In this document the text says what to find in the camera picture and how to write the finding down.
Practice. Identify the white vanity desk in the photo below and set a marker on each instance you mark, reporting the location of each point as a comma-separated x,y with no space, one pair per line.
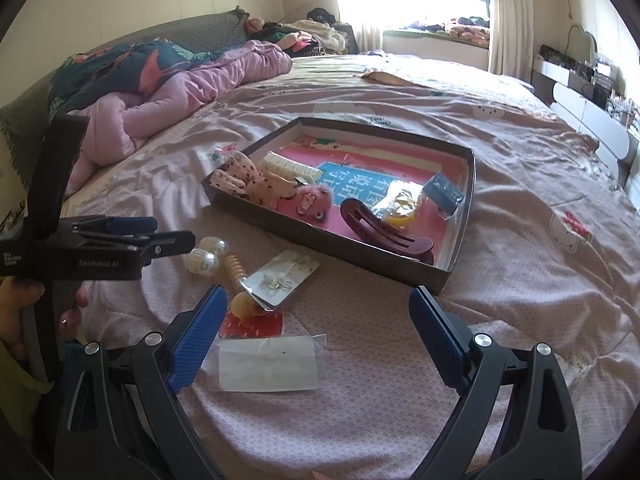
580,105

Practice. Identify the dark cardboard box tray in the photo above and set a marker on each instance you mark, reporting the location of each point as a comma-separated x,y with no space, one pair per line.
390,160

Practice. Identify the pile of clothes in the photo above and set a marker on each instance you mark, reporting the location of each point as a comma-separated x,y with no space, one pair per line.
310,35

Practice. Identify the grey padded headboard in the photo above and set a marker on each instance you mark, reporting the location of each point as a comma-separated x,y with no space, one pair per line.
200,30

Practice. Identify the pink quilted comforter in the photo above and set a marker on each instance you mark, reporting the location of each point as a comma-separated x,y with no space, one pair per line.
200,85

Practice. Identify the red strawberry card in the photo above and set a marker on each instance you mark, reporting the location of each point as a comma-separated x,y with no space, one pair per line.
255,327

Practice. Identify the pink bed sheet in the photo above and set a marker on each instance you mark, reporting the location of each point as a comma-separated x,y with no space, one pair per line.
500,285

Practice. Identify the dark floral blanket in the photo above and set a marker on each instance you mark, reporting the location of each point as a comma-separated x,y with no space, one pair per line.
125,65

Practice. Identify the beige cloth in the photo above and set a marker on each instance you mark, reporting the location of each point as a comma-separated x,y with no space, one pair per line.
387,78

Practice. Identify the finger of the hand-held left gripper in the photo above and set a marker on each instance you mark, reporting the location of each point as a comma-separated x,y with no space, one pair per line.
132,225
170,242

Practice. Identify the silver earring card packet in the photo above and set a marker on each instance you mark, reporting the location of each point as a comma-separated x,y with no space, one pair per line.
280,280

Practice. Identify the clear bag of yellow bands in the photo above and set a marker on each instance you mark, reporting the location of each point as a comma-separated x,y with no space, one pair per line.
400,210

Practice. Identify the clear sleeve with white card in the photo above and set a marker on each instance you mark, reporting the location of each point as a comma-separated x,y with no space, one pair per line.
270,362

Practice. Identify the clear cosmetic organizer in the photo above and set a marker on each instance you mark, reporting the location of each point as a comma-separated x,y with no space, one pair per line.
622,110

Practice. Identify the clothes on window seat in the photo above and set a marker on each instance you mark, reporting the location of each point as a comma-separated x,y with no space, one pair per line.
465,30

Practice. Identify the window seat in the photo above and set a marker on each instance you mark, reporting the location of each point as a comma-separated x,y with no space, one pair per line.
430,52

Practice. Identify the pink fuzzy hair clip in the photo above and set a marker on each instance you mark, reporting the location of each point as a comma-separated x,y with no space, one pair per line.
312,200

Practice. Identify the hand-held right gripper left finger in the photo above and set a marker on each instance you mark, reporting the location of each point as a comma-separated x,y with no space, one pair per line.
197,340

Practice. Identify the dark red hair claw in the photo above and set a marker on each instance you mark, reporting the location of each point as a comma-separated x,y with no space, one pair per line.
380,232

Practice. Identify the sheer white curtain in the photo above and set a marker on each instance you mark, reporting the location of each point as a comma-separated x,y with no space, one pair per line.
365,35

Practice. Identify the small blue box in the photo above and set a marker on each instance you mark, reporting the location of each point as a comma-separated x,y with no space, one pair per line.
442,192

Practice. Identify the person's left hand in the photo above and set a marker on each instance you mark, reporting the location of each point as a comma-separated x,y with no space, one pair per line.
15,300

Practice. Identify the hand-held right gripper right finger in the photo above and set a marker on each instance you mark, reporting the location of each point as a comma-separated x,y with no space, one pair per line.
437,340

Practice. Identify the white hair claw clip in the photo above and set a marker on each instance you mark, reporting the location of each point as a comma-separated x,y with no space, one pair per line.
285,165

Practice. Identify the cream curtain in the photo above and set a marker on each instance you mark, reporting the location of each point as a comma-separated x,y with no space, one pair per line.
507,20

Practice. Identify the white framed mirror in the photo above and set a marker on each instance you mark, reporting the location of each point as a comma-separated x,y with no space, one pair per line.
582,42

